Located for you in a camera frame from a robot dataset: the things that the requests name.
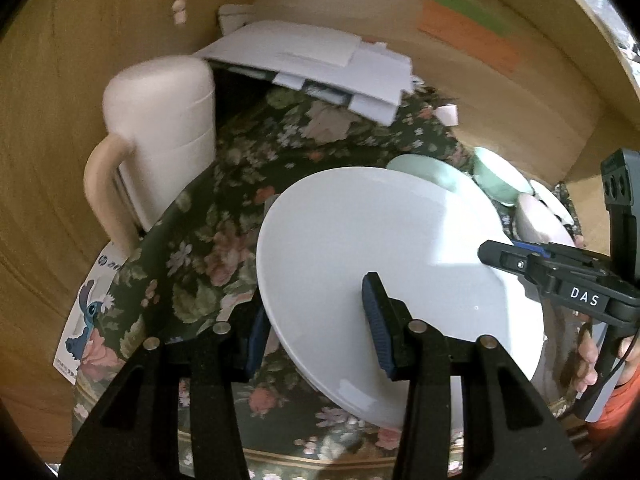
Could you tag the person's right hand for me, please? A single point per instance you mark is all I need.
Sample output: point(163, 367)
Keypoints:
point(587, 360)

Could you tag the white patterned bowl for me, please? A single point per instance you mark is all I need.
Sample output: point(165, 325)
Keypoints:
point(552, 200)

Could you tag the person's right forearm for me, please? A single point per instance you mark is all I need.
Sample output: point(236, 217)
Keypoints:
point(622, 410)

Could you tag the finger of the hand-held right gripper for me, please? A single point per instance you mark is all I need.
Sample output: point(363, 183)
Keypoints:
point(570, 255)
point(510, 260)

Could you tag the stack of white papers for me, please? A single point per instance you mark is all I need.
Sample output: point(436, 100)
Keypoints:
point(310, 55)

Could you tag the cartoon printed card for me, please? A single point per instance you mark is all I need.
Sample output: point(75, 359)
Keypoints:
point(85, 320)

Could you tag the green paper note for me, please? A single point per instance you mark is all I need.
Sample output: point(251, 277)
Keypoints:
point(470, 7)

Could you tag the dark green floral tablecloth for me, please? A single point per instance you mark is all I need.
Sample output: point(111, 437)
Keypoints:
point(225, 240)

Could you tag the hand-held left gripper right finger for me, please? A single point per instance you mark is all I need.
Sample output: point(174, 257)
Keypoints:
point(377, 330)

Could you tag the small white box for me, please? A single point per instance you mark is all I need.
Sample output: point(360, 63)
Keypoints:
point(448, 114)

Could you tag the orange paper note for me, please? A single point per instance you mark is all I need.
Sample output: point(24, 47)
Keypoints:
point(475, 40)

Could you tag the white plastic object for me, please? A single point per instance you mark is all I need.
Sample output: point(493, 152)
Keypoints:
point(232, 17)

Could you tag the white plate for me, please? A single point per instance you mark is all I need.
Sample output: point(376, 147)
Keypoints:
point(350, 240)

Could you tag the small pale green bowl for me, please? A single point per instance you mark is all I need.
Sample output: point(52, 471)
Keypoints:
point(500, 175)

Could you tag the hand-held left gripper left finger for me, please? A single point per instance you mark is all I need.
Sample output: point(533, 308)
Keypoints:
point(257, 342)

